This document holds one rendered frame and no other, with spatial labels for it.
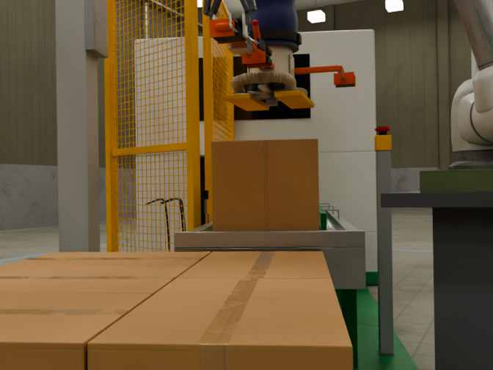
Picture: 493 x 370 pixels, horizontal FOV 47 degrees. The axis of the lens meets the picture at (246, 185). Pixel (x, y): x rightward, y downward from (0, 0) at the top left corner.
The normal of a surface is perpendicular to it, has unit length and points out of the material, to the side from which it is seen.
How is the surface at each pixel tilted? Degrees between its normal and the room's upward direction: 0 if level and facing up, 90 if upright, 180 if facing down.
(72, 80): 90
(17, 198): 90
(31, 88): 90
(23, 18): 90
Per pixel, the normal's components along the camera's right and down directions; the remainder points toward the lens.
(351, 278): -0.10, 0.00
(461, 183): -0.42, 0.00
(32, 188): 0.91, -0.01
